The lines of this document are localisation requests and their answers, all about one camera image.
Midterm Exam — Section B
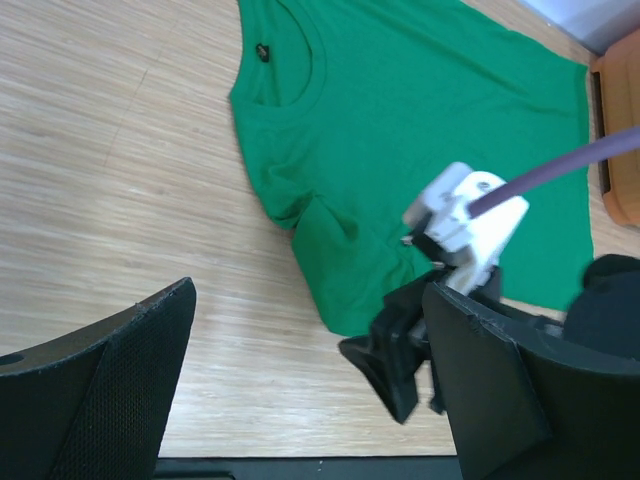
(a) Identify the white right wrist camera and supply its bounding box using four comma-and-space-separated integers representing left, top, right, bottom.
402, 162, 529, 295

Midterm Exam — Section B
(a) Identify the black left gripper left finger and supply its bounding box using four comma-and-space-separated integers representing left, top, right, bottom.
1, 278, 197, 479

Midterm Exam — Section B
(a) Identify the green t-shirt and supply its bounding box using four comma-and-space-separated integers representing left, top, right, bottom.
230, 1, 590, 336

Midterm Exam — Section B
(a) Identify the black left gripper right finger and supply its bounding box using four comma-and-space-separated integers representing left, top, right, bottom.
423, 284, 639, 479

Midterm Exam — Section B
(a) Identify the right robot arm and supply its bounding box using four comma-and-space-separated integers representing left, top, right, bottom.
338, 254, 639, 424

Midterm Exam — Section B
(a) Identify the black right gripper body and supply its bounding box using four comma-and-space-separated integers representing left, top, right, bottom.
339, 267, 503, 424

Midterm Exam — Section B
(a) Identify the orange plastic bin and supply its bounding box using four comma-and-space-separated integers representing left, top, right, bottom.
591, 31, 639, 227

